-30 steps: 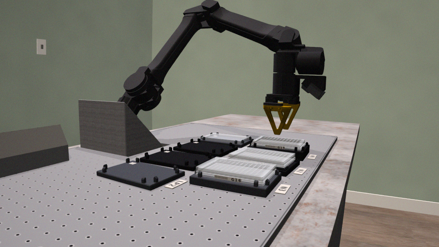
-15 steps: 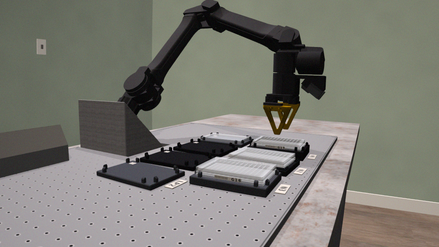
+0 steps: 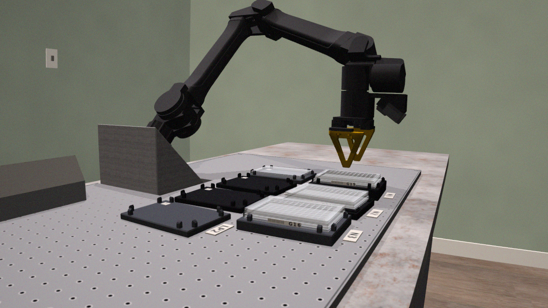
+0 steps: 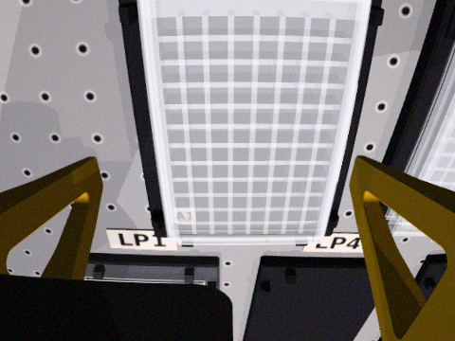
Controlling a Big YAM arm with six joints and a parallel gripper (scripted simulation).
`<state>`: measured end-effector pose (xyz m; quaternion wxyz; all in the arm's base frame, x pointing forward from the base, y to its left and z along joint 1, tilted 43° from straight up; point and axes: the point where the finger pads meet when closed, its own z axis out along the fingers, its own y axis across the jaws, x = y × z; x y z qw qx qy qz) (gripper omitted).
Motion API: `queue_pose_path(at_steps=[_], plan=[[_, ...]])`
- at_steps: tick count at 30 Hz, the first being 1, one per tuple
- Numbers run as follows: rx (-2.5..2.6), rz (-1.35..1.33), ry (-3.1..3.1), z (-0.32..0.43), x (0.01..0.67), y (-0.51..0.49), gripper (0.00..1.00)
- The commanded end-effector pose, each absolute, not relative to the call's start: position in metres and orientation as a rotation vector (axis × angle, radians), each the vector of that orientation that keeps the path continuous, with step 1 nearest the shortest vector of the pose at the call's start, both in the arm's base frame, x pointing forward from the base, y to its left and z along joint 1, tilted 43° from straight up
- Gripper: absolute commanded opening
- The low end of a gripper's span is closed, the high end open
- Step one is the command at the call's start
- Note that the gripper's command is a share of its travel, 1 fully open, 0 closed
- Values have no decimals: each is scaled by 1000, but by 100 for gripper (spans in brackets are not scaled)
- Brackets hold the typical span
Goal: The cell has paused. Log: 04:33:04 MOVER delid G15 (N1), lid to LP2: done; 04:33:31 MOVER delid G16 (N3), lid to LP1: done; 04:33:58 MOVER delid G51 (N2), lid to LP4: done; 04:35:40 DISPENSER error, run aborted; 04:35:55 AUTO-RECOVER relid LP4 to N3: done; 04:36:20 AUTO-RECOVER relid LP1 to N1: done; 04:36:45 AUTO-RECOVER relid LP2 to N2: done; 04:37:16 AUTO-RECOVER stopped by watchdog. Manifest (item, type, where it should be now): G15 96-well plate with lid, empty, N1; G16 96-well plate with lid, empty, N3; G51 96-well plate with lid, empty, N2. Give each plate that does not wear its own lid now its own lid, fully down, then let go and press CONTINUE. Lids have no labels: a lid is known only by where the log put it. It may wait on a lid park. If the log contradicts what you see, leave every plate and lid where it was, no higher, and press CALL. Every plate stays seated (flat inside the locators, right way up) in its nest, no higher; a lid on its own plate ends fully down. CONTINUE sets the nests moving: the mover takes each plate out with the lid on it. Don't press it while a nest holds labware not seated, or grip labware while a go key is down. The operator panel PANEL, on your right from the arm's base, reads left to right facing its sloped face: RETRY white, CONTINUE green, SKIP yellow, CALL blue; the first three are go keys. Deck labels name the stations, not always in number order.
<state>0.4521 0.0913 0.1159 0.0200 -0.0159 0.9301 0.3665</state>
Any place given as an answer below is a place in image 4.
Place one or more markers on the black flat plate with locator pegs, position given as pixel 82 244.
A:
pixel 430 273

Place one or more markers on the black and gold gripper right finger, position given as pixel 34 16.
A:
pixel 400 304

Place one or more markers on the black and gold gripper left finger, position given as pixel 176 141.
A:
pixel 27 207

